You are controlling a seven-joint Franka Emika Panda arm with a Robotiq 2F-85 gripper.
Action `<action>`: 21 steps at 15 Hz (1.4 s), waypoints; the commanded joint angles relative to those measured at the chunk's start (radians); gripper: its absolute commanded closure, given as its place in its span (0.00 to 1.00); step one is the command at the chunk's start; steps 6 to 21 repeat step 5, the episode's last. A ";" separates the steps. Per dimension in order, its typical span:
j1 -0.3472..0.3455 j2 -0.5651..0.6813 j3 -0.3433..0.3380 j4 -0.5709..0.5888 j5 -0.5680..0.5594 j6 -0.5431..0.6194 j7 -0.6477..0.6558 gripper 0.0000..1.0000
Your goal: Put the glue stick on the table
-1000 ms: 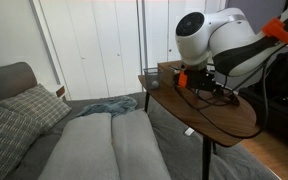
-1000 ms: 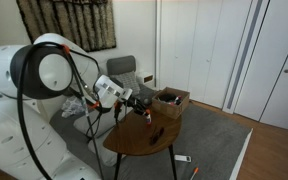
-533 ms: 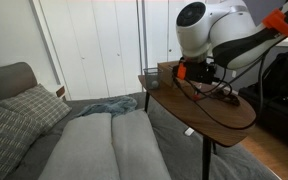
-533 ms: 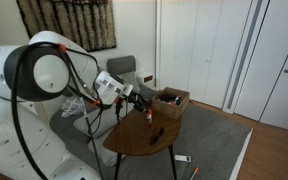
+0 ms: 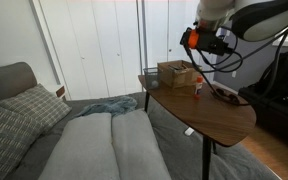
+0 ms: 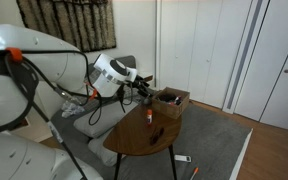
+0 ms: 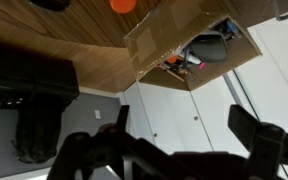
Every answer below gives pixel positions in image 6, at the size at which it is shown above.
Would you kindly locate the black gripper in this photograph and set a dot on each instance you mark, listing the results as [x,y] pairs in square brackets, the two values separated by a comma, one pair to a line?
[139,84]

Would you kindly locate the orange white glue stick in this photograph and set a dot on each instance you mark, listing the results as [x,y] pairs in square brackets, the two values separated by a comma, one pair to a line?
[149,117]

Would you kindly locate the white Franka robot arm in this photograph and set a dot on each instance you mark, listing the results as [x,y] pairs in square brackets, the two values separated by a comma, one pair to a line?
[24,76]

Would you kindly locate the white nightstand wooden drawer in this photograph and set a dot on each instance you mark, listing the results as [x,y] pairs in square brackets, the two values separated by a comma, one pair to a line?
[147,77]

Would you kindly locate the brown cardboard box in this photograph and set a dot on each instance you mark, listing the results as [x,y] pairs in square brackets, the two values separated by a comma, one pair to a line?
[170,108]

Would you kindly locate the red capped marker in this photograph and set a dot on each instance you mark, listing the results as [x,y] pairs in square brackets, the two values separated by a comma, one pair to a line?
[178,100]

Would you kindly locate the dark brown sunglasses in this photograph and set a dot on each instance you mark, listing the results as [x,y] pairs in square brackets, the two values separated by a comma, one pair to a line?
[157,135]

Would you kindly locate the dark wooden side table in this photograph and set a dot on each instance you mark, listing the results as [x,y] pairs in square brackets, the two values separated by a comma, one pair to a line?
[134,136]

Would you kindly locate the light grey long cushion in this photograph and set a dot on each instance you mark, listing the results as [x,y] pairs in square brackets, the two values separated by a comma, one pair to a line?
[100,150]
[107,118]

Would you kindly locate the white bifold closet doors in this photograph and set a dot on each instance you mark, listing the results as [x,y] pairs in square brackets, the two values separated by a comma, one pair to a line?
[200,50]

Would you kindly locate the white remote control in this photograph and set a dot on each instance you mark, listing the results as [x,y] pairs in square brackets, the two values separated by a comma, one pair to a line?
[183,158]

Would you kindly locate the crumpled pale wrapper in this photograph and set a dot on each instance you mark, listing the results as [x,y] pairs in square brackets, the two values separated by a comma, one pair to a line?
[72,109]

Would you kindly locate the grey bed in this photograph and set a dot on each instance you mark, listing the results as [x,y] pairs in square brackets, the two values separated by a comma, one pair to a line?
[210,143]

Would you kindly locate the orange white marker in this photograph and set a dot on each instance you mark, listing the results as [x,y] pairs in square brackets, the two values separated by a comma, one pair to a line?
[194,172]

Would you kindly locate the white closet divider post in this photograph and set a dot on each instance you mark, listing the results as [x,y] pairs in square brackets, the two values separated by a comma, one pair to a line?
[242,66]

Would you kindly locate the brown woven wall hanging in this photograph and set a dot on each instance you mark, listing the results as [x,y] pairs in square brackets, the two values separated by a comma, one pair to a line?
[67,26]

